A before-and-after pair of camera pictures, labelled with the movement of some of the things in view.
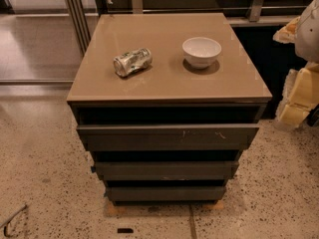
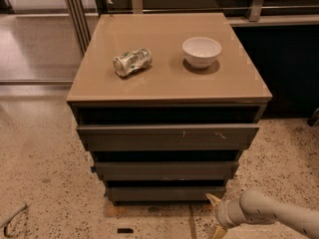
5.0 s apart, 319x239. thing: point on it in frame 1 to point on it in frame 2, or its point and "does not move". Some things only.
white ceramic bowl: x=201 y=52 does not move
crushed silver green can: x=133 y=62 does not move
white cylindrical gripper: x=309 y=34 to x=222 y=214
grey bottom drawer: x=165 y=192 does not move
